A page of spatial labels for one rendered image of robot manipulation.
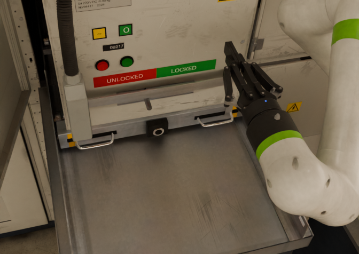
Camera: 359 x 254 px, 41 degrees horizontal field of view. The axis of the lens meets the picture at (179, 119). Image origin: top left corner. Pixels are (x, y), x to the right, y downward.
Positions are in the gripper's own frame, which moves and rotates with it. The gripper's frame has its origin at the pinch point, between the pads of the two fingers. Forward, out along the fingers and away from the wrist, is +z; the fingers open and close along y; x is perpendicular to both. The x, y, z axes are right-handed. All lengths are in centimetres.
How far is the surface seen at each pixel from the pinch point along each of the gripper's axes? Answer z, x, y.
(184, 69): 13.3, -14.7, -6.5
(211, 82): 9.4, -17.1, 0.0
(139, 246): -21, -38, -26
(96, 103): 9.2, -17.9, -30.1
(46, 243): 32, -123, -56
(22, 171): 37, -77, -57
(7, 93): 30, -30, -53
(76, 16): 13.1, 6.0, -32.1
